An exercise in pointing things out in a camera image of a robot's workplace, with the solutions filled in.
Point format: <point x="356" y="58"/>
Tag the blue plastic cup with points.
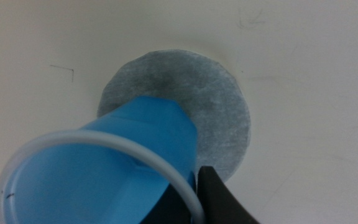
<point x="110" y="174"/>

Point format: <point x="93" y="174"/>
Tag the round grey felt cup mat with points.
<point x="204" y="102"/>

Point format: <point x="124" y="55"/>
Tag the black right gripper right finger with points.
<point x="221" y="202"/>

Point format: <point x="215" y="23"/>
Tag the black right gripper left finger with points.
<point x="169" y="207"/>

